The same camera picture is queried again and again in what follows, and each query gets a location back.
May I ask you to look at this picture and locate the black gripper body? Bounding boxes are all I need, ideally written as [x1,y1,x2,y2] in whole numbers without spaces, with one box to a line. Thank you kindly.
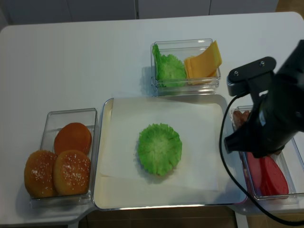
[224,68,304,159]

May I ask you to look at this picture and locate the yellow cheese slices stack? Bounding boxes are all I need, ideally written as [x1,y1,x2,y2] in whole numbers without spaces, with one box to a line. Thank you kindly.
[184,41,222,85]

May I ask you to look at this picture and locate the clear lettuce and cheese container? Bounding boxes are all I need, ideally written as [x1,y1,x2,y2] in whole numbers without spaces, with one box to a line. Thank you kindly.
[151,38,221,96]

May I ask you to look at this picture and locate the green lettuce leaf in container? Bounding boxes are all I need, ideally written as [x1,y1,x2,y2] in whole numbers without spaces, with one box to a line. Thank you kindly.
[152,44,186,87]

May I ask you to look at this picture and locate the green lettuce leaf on tray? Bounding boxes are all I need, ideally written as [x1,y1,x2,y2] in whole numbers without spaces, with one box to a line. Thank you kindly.
[137,123,182,176]

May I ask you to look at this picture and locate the brown meat patties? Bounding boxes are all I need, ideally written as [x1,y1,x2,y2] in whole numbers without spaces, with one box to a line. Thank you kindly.
[233,110,250,129]

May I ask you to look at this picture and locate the clear meat and tomato container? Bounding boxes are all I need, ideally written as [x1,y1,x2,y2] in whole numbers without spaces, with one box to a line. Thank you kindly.
[230,105,299,200]

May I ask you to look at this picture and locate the red tomato slices stack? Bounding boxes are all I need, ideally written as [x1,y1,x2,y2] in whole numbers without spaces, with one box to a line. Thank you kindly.
[247,152,289,196]

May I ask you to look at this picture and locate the white paper sheet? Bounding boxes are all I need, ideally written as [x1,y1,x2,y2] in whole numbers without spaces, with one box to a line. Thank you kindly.
[99,97,222,190]

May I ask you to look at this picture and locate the silver metal tray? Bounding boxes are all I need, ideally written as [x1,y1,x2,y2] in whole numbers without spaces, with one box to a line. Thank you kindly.
[93,94,246,209]

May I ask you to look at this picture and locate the plain brown bun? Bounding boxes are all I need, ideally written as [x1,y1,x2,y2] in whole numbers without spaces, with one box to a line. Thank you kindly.
[54,123,92,155]

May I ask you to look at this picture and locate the sesame bun front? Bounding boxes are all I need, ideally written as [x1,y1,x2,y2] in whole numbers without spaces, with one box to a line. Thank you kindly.
[53,150,91,196]

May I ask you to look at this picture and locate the sesame bun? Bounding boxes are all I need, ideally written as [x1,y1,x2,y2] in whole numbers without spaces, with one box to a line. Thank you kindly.
[24,150,57,199]
[53,150,91,196]

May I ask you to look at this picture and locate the clear bun container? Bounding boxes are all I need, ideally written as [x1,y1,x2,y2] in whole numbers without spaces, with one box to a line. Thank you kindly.
[30,108,100,208]

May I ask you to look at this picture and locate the sesame bun left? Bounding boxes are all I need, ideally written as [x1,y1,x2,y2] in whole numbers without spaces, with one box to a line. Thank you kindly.
[24,150,57,199]

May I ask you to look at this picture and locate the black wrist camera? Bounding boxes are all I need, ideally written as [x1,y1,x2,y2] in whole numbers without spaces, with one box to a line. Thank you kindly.
[227,57,276,96]

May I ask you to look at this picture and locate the black cable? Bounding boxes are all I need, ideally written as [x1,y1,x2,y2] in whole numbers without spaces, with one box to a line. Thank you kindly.
[219,92,304,227]

